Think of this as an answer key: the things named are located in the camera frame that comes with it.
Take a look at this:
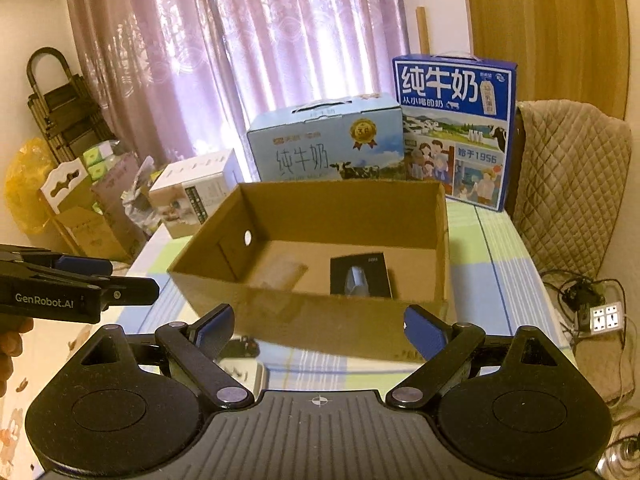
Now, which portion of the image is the black toy car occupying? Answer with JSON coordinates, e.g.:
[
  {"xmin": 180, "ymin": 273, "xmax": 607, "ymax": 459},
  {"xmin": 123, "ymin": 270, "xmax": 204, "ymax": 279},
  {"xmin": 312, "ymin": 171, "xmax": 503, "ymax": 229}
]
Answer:
[{"xmin": 218, "ymin": 336, "xmax": 260, "ymax": 361}]

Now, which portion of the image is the white pads clear pack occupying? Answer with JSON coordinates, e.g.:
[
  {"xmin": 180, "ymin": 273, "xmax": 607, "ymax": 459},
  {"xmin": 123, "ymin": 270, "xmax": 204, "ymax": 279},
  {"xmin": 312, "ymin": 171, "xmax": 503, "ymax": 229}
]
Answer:
[{"xmin": 218, "ymin": 358, "xmax": 268, "ymax": 398}]

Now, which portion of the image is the black rectangular product box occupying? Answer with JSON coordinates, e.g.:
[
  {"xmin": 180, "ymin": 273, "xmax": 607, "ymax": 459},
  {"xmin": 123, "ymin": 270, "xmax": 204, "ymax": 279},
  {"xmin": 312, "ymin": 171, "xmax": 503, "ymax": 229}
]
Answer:
[{"xmin": 330, "ymin": 252, "xmax": 392, "ymax": 298}]

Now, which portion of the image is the clear plastic case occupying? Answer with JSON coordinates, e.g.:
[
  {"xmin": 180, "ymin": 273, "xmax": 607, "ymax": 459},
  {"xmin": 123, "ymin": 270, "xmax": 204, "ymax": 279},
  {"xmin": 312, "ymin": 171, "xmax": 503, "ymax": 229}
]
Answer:
[{"xmin": 246, "ymin": 255, "xmax": 308, "ymax": 292}]

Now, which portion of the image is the person left hand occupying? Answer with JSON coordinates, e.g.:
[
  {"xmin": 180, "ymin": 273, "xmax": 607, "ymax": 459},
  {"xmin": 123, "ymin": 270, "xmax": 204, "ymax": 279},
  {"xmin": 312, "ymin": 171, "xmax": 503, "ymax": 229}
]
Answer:
[{"xmin": 0, "ymin": 318, "xmax": 34, "ymax": 398}]

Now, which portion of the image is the brown paper bag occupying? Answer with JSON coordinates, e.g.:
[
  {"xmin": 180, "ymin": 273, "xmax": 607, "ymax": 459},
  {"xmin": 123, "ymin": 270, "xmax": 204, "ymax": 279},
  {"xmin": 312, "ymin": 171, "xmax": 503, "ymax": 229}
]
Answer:
[{"xmin": 40, "ymin": 153, "xmax": 146, "ymax": 263}]

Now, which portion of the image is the green tissue stack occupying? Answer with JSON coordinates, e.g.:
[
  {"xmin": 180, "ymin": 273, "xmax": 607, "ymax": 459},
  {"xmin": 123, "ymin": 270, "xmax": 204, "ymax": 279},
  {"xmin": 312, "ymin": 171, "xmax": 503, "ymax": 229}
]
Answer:
[{"xmin": 82, "ymin": 140, "xmax": 120, "ymax": 182}]

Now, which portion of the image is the white beige appliance box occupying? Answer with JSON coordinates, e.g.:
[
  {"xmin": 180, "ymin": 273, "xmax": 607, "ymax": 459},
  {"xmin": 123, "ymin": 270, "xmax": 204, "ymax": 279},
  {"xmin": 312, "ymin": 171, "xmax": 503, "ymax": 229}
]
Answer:
[{"xmin": 149, "ymin": 150, "xmax": 243, "ymax": 238}]

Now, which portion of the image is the yellow plastic bag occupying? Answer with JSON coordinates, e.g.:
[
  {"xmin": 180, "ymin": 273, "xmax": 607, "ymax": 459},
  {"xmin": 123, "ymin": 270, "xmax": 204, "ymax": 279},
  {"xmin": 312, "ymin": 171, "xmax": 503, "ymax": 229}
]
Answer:
[{"xmin": 3, "ymin": 138, "xmax": 58, "ymax": 235}]

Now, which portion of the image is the brown cardboard box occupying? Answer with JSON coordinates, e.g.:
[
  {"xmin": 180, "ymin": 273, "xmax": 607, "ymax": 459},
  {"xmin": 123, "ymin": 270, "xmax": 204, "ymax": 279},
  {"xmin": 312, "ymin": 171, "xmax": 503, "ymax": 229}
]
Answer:
[{"xmin": 169, "ymin": 180, "xmax": 454, "ymax": 362}]

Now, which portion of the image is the black folding cart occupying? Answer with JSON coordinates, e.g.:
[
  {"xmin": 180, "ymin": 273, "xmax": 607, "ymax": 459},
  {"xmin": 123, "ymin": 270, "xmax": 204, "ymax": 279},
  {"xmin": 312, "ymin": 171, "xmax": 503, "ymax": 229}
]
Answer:
[{"xmin": 26, "ymin": 47, "xmax": 117, "ymax": 164}]

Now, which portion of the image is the white power strip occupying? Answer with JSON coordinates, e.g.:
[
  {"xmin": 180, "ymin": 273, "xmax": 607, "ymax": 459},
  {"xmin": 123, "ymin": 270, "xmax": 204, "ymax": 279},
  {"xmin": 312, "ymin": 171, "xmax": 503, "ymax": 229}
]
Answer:
[{"xmin": 589, "ymin": 301, "xmax": 625, "ymax": 335}]

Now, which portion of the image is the light blue milk carton box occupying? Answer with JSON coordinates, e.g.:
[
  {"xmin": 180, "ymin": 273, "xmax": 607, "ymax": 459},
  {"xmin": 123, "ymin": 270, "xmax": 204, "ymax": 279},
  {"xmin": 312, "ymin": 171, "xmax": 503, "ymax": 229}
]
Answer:
[{"xmin": 246, "ymin": 93, "xmax": 406, "ymax": 182}]

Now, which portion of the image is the quilted beige chair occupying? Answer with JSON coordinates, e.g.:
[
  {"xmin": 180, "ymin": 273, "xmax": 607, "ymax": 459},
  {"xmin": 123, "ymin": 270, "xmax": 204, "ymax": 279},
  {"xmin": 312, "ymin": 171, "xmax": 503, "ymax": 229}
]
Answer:
[{"xmin": 512, "ymin": 100, "xmax": 632, "ymax": 278}]

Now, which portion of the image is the pink curtain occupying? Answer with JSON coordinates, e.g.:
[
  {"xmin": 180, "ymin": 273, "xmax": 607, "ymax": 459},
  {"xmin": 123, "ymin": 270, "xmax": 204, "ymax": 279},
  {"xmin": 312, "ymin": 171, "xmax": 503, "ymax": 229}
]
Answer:
[{"xmin": 67, "ymin": 0, "xmax": 408, "ymax": 176}]

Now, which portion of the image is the dark blue milk carton box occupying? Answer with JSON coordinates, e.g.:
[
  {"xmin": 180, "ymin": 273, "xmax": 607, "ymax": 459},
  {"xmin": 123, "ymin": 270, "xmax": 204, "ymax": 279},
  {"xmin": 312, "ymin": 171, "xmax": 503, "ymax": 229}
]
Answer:
[{"xmin": 392, "ymin": 54, "xmax": 516, "ymax": 211}]

